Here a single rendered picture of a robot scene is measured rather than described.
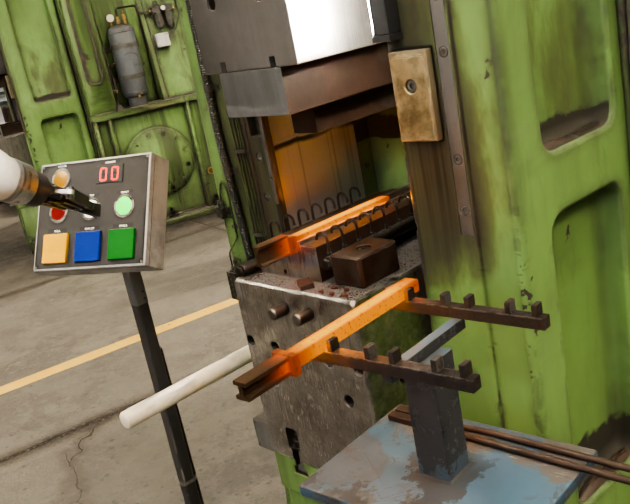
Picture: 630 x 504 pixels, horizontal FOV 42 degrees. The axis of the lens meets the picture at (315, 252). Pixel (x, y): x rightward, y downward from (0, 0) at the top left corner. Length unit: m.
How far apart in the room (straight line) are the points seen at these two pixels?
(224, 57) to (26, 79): 4.66
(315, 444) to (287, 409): 0.10
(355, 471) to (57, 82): 5.28
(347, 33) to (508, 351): 0.71
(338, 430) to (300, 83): 0.73
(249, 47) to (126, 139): 4.78
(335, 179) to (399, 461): 0.88
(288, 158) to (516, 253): 0.67
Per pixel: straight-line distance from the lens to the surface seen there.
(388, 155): 2.14
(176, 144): 6.48
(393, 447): 1.49
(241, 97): 1.74
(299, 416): 1.88
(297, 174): 2.00
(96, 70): 6.33
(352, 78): 1.76
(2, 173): 1.67
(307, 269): 1.74
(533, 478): 1.37
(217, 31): 1.75
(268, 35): 1.63
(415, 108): 1.57
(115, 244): 2.02
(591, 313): 1.91
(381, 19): 1.56
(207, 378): 2.10
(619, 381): 2.03
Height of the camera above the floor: 1.48
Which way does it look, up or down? 17 degrees down
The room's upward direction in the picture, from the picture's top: 11 degrees counter-clockwise
